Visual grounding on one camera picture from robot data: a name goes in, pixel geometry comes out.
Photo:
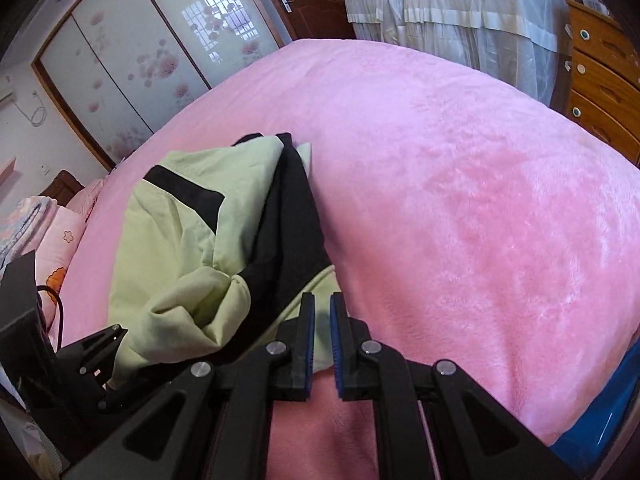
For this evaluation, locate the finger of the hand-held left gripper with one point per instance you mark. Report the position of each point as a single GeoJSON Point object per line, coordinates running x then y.
{"type": "Point", "coordinates": [95, 350]}
{"type": "Point", "coordinates": [102, 399]}

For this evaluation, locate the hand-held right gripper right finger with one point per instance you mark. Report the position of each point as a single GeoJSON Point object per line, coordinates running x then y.
{"type": "Point", "coordinates": [336, 340]}

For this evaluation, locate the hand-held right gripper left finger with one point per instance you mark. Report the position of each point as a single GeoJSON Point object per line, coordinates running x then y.
{"type": "Point", "coordinates": [311, 330]}

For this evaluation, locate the green and black jacket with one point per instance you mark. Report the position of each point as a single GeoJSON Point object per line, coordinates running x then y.
{"type": "Point", "coordinates": [175, 240]}

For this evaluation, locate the pink pillow with orange print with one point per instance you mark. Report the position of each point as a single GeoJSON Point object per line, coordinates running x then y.
{"type": "Point", "coordinates": [62, 250]}

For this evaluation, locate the folded striped cloth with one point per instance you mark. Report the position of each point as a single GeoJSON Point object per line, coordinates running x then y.
{"type": "Point", "coordinates": [25, 225]}

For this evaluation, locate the plain pink pillow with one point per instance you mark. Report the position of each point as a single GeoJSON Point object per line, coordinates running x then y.
{"type": "Point", "coordinates": [87, 200]}

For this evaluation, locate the wooden headboard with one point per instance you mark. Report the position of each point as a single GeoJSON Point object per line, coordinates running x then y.
{"type": "Point", "coordinates": [62, 185]}

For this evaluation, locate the pink fleece blanket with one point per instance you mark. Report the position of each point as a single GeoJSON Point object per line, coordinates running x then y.
{"type": "Point", "coordinates": [450, 210]}

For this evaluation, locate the blue plastic object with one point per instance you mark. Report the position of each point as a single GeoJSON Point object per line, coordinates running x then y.
{"type": "Point", "coordinates": [600, 420]}

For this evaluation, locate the floral sliding-door wardrobe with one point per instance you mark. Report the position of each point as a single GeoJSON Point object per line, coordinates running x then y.
{"type": "Point", "coordinates": [130, 60]}

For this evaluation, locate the white lace cover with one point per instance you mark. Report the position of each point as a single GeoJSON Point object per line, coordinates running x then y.
{"type": "Point", "coordinates": [450, 10]}

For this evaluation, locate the wooden drawer chest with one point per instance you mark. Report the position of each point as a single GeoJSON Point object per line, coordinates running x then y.
{"type": "Point", "coordinates": [605, 80]}

